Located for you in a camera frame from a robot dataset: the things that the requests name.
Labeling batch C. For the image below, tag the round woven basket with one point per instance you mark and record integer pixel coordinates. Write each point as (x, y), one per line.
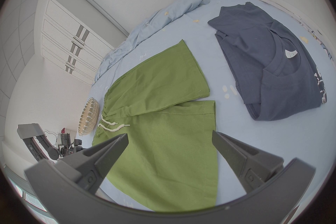
(89, 115)

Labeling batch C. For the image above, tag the dark blue T-shirt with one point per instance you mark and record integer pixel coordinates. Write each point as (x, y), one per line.
(262, 60)

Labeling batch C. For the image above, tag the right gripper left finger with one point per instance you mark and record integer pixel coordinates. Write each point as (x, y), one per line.
(97, 162)

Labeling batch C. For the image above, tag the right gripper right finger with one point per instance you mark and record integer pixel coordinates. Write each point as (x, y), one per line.
(244, 162)

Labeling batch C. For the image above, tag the green shorts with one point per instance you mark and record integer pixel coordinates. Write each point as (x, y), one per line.
(162, 123)

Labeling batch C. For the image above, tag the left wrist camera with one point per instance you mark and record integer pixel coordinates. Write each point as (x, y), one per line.
(78, 142)

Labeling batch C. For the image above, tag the pale blue quilt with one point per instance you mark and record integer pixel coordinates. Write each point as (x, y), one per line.
(136, 34)

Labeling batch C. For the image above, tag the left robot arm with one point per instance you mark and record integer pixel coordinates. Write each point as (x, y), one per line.
(30, 130)

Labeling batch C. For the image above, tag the white wardrobe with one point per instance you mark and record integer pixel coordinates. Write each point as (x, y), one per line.
(60, 34)

